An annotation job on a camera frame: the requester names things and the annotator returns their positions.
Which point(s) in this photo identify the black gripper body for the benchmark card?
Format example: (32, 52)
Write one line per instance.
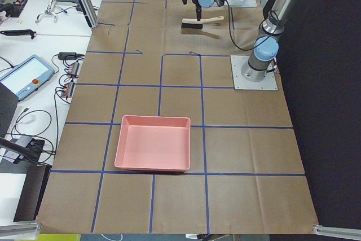
(197, 6)

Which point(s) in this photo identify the white hand brush black bristles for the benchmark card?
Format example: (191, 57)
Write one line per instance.
(197, 24)

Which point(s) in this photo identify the pink plastic tray bin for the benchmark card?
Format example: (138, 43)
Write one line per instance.
(154, 143)

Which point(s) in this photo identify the black power adapter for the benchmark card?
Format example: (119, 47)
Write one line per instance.
(67, 55)

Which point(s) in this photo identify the metal tongs stand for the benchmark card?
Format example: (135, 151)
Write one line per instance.
(48, 12)

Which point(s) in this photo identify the black handheld tool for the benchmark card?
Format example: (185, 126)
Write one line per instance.
(19, 32)

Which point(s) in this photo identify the blue teach pendant tablet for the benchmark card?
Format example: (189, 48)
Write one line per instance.
(28, 76)

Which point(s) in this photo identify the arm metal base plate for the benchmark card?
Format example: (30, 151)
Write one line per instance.
(246, 78)
(243, 3)

